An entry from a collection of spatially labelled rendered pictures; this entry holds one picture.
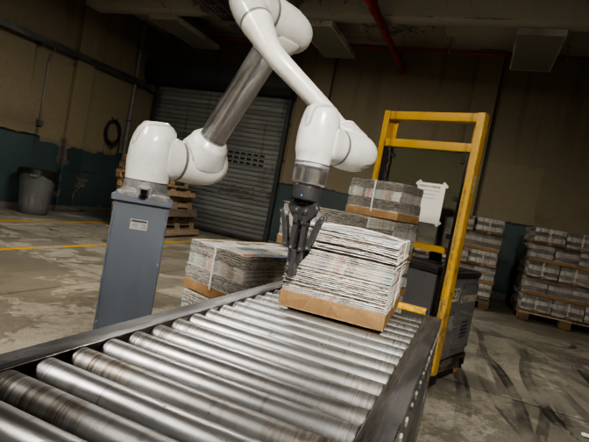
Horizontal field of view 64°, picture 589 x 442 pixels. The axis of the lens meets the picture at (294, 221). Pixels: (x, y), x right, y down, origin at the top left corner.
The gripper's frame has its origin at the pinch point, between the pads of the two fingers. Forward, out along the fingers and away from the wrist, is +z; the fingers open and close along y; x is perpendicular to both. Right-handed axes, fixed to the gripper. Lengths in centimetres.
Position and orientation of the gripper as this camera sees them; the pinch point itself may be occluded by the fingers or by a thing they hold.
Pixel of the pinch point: (294, 262)
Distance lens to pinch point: 122.8
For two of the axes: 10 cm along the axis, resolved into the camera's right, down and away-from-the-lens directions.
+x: -3.6, -0.2, -9.3
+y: -9.1, -1.9, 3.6
